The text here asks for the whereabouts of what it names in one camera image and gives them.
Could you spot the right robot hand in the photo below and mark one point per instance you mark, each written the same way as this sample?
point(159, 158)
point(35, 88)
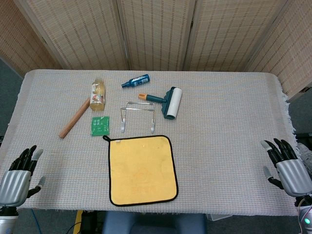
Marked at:
point(295, 175)

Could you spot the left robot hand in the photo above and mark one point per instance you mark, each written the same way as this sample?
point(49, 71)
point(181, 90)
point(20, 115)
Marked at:
point(14, 180)

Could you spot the yellow and grey towel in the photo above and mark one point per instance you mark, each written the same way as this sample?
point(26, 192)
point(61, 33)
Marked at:
point(141, 168)

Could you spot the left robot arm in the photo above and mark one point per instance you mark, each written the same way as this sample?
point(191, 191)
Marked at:
point(6, 220)

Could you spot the yellow strip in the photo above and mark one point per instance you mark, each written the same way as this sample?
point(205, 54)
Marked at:
point(78, 221)

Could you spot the grey woven tablecloth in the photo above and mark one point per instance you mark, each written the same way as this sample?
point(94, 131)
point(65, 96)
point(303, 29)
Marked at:
point(219, 146)

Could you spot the wooden rolling pin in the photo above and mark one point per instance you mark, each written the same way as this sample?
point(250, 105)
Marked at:
point(73, 120)

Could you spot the green tea sachet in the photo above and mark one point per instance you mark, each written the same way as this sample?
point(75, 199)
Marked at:
point(100, 126)

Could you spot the yellow drink bottle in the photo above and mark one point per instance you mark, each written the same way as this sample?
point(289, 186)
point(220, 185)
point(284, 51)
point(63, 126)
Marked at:
point(98, 97)

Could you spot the teal lint roller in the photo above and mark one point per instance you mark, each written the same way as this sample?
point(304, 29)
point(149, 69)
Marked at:
point(173, 102)

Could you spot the blue chair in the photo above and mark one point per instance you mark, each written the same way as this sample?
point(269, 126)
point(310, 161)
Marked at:
point(151, 223)

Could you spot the blue spray bottle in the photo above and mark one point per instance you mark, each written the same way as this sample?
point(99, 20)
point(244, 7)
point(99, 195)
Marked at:
point(137, 80)

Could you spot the bamboo folding screen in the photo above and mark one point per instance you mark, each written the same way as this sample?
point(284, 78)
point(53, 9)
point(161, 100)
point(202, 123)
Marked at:
point(158, 31)

